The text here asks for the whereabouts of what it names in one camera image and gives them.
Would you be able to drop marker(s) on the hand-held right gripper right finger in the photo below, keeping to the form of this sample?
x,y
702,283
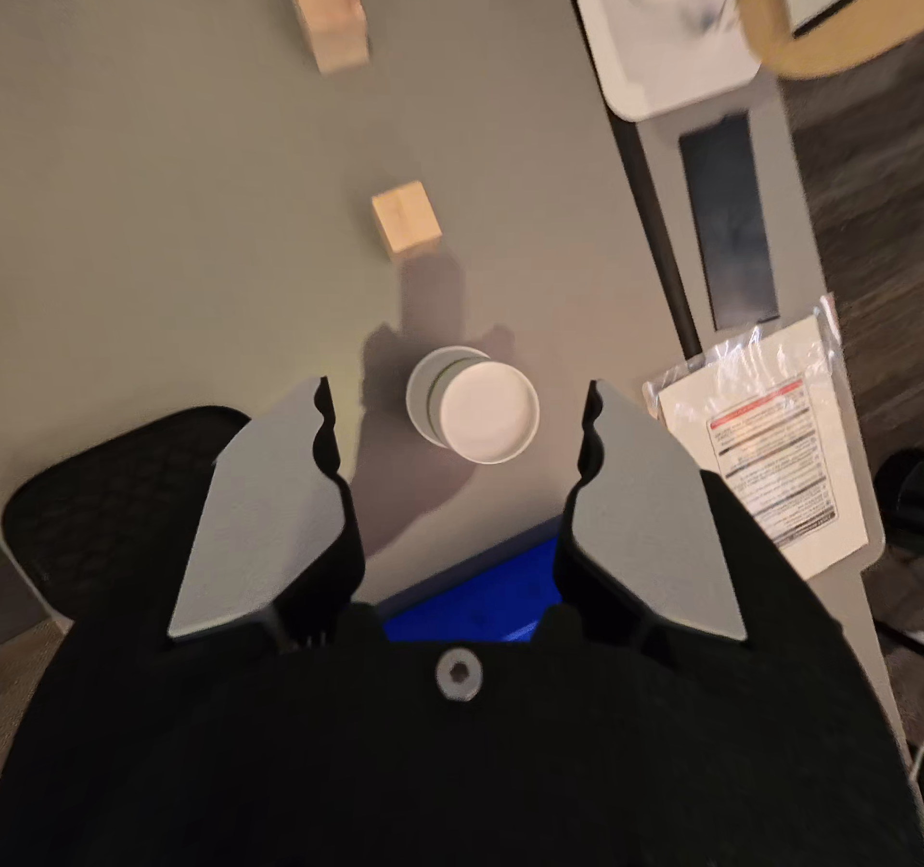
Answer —
x,y
650,527

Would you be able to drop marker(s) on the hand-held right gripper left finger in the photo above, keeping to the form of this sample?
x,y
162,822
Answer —
x,y
267,520

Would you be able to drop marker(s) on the blue plastic bin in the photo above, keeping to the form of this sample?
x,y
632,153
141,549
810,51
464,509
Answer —
x,y
469,600

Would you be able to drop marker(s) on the wooden cube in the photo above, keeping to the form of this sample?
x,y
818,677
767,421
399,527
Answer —
x,y
328,8
406,221

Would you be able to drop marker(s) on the instruction sheet in plastic sleeve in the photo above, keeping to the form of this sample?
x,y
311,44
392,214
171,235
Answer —
x,y
686,405

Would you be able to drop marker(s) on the black textured wrist pad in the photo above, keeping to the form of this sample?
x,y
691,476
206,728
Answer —
x,y
108,520

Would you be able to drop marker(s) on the black rectangular table plate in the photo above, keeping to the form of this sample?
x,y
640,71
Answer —
x,y
729,224

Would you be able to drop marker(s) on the white display stand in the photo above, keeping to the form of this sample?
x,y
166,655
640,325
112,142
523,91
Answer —
x,y
650,80

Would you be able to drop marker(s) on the instruction poster on stand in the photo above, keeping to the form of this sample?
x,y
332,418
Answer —
x,y
830,51

